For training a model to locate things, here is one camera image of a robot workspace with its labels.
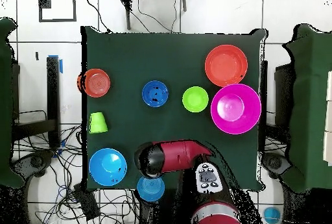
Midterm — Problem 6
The dark blue bowl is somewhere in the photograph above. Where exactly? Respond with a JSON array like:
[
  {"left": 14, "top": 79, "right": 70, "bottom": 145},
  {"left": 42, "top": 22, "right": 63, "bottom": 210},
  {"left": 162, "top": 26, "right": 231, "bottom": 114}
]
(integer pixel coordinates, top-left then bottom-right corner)
[{"left": 141, "top": 80, "right": 169, "bottom": 108}]

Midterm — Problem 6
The green cup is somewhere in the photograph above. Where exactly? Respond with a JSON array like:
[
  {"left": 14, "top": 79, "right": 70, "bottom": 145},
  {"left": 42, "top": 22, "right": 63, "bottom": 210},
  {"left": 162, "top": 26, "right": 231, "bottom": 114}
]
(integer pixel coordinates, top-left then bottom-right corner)
[{"left": 88, "top": 112, "right": 109, "bottom": 134}]

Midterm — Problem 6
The large pink bowl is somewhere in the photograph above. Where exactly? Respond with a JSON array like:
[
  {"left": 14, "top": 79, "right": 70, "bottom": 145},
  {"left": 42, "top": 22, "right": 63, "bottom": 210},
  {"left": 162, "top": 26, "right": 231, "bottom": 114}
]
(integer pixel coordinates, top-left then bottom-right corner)
[{"left": 210, "top": 83, "right": 262, "bottom": 135}]

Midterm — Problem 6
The small orange bowl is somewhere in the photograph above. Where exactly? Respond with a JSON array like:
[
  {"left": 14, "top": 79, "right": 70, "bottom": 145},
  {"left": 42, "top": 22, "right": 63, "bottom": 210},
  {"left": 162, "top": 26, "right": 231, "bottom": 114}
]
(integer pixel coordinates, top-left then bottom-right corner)
[{"left": 77, "top": 68, "right": 112, "bottom": 98}]

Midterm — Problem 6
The small light blue bowl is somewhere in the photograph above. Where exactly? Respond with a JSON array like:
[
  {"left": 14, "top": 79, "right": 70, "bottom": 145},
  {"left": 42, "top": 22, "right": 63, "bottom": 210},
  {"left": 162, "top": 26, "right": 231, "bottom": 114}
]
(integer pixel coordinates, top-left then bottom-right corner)
[{"left": 136, "top": 175, "right": 166, "bottom": 203}]

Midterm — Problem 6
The large light blue bowl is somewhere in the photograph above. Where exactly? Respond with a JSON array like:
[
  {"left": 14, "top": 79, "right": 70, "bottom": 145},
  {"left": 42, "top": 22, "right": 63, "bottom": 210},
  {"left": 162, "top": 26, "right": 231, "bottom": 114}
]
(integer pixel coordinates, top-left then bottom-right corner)
[{"left": 88, "top": 147, "right": 128, "bottom": 186}]

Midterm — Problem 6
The green bowl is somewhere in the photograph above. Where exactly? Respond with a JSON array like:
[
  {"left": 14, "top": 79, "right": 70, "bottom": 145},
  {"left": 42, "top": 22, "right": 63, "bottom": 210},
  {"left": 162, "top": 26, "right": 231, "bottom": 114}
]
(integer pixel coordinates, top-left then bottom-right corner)
[{"left": 182, "top": 86, "right": 209, "bottom": 113}]

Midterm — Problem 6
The dark green tablecloth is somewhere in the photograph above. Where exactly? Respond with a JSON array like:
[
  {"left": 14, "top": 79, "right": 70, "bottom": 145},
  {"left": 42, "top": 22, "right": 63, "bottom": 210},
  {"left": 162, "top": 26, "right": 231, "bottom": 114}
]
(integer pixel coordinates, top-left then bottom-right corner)
[{"left": 80, "top": 25, "right": 268, "bottom": 192}]

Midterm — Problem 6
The large orange bowl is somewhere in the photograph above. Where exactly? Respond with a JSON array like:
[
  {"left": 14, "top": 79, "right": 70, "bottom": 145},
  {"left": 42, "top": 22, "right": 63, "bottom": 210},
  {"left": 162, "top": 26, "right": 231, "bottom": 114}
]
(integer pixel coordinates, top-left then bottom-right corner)
[{"left": 204, "top": 44, "right": 249, "bottom": 88}]

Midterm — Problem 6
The black metal stand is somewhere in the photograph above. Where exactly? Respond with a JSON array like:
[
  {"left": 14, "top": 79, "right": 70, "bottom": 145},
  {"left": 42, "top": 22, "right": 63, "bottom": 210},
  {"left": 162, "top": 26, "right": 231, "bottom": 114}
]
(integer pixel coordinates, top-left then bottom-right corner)
[{"left": 115, "top": 0, "right": 188, "bottom": 31}]

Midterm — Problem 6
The black power box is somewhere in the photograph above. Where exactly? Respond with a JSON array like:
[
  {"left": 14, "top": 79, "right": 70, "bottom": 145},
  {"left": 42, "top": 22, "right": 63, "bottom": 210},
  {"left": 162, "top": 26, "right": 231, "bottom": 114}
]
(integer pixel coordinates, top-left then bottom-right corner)
[{"left": 73, "top": 182, "right": 101, "bottom": 221}]

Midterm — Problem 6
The dark grey floor base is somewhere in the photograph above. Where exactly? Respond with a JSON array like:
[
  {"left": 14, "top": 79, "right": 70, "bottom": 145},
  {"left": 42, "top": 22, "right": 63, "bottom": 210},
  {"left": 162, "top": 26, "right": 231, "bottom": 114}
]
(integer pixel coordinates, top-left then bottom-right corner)
[
  {"left": 261, "top": 152, "right": 292, "bottom": 180},
  {"left": 10, "top": 151, "right": 55, "bottom": 180}
]

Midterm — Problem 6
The neighbouring green cloth table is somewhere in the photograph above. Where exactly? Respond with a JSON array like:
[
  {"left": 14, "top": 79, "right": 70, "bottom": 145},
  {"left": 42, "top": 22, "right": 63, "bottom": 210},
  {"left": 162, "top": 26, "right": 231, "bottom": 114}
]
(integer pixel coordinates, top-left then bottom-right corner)
[
  {"left": 281, "top": 23, "right": 332, "bottom": 194},
  {"left": 0, "top": 17, "right": 25, "bottom": 190}
]

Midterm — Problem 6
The light blue bowl on floor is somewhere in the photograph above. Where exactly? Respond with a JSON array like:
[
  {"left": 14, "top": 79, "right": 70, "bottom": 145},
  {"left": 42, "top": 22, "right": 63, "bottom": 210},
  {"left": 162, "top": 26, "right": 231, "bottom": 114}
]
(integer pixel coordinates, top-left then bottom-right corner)
[{"left": 263, "top": 206, "right": 283, "bottom": 224}]

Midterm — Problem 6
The black table frame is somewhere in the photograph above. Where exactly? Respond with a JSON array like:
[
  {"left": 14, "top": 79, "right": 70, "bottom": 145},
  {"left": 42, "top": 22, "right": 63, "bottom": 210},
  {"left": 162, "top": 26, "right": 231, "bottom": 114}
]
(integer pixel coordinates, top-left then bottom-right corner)
[
  {"left": 11, "top": 55, "right": 62, "bottom": 149},
  {"left": 258, "top": 60, "right": 268, "bottom": 155}
]

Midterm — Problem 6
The tangle of cables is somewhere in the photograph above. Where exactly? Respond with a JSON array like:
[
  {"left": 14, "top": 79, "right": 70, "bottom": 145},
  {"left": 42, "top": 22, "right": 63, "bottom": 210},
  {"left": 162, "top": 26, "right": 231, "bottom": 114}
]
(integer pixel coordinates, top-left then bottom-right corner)
[{"left": 11, "top": 109, "right": 141, "bottom": 224}]

